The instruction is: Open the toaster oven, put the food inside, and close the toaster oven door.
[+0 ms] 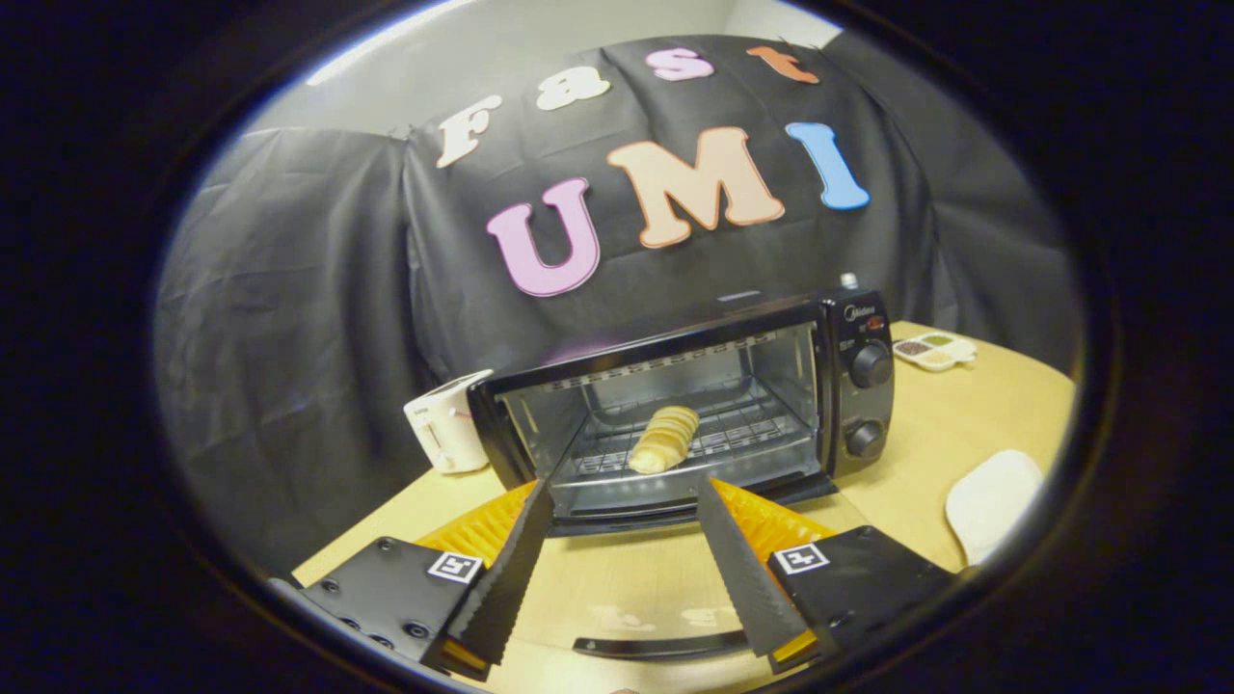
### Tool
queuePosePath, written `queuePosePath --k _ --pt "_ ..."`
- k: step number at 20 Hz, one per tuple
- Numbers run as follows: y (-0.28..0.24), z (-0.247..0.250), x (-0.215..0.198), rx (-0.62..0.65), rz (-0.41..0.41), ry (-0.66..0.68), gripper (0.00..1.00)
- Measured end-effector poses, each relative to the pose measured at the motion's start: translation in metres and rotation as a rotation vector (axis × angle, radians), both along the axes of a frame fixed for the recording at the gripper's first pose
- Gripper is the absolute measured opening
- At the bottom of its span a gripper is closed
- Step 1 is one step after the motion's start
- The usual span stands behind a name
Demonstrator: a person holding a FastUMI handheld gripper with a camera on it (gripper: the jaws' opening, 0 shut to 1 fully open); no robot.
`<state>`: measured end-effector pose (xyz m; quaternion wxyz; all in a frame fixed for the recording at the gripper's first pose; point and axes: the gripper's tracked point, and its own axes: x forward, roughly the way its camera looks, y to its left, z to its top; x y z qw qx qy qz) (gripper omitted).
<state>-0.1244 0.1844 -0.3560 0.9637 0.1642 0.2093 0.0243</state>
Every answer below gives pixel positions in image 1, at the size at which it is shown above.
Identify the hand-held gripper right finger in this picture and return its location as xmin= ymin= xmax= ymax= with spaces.
xmin=694 ymin=474 xmax=960 ymax=676

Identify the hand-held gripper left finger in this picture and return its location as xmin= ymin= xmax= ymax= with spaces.
xmin=294 ymin=479 xmax=557 ymax=681

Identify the striped bread roll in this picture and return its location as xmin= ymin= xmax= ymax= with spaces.
xmin=629 ymin=405 xmax=701 ymax=475

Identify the black toaster oven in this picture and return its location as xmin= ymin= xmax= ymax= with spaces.
xmin=468 ymin=287 xmax=898 ymax=662

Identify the white toaster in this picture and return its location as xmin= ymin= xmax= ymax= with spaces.
xmin=403 ymin=369 xmax=495 ymax=475

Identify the white plate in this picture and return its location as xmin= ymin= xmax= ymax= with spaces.
xmin=945 ymin=449 xmax=1045 ymax=567

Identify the white divided condiment dish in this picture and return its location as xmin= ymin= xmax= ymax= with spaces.
xmin=893 ymin=331 xmax=978 ymax=373

